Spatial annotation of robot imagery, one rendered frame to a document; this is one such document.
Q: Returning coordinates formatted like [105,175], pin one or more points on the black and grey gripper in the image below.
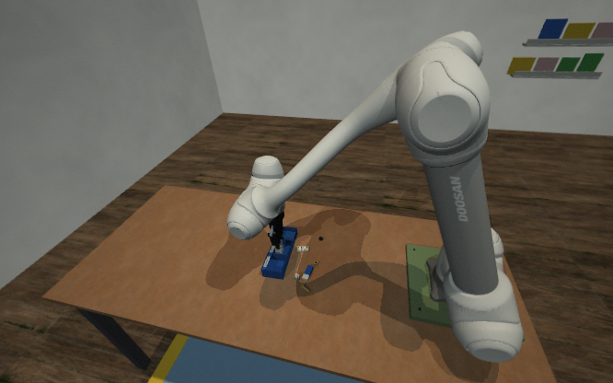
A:
[276,232]

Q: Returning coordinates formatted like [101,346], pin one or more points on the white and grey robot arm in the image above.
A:
[442,102]

